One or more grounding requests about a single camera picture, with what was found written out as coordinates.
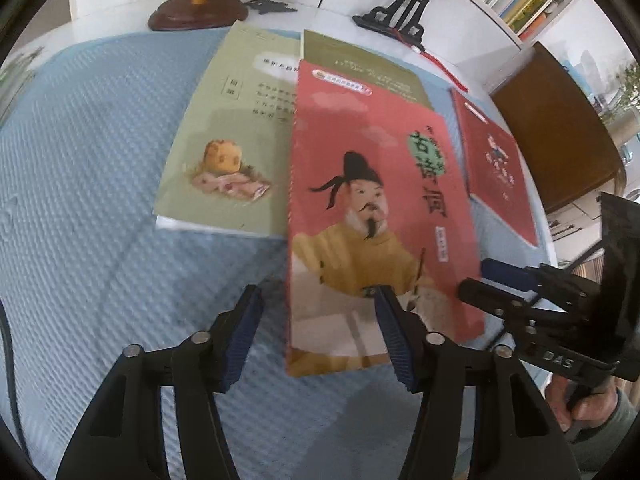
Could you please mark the brown wooden cabinet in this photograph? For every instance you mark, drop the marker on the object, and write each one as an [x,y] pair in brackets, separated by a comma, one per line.
[555,130]

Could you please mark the person's right hand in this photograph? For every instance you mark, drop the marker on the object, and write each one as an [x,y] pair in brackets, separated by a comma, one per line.
[557,400]

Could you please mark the olive green insect book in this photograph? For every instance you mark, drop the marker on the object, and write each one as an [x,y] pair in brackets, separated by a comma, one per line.
[360,55]

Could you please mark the pale green book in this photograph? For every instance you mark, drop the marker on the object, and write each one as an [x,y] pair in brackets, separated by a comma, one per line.
[225,110]

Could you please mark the row of pale mixed books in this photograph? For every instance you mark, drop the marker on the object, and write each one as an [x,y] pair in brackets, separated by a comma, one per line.
[525,5]

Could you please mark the light blue tissue box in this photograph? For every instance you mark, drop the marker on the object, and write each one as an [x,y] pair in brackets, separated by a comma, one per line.
[582,72]

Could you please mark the red poet book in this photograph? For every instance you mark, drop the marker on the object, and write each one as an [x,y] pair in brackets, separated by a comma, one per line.
[360,200]

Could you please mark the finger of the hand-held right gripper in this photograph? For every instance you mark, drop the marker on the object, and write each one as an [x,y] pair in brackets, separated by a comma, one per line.
[507,275]
[492,297]

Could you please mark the red tassel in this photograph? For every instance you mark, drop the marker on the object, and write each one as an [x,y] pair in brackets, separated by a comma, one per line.
[416,49]

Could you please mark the light blue textured mat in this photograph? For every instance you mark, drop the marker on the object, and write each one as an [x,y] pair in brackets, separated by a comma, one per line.
[100,210]

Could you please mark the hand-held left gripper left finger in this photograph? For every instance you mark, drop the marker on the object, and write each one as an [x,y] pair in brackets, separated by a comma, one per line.
[242,340]

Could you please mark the person's right forearm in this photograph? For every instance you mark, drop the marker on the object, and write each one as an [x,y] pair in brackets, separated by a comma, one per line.
[605,445]

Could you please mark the dark red book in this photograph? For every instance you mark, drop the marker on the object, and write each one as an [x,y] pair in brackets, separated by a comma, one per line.
[500,170]

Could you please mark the black flat ornament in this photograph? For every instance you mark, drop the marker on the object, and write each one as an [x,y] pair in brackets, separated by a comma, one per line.
[270,6]

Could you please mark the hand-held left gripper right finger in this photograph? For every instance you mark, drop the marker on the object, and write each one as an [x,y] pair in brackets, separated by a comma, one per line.
[395,345]

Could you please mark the black carved fan stand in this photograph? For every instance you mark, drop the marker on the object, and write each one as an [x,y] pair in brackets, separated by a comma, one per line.
[400,10]

